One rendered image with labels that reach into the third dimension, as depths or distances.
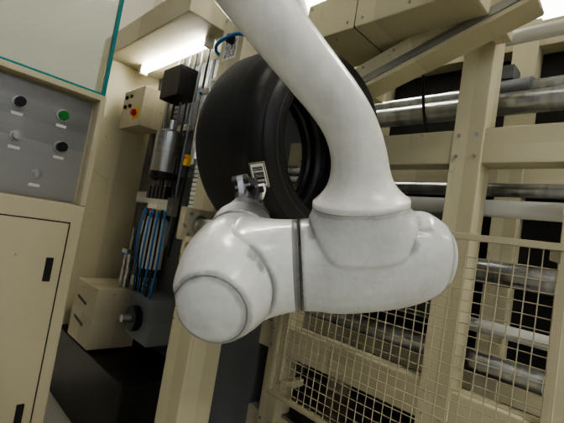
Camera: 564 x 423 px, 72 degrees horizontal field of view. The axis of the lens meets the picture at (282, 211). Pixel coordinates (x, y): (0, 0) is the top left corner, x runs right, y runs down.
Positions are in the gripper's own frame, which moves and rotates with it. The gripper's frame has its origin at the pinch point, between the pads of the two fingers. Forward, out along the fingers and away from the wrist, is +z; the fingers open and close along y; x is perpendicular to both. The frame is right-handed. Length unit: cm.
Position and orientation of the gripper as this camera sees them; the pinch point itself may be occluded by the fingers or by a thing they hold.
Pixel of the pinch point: (256, 192)
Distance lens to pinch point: 74.0
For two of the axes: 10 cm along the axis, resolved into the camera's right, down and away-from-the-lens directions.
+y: 2.1, 9.3, 3.0
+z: 0.3, -3.1, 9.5
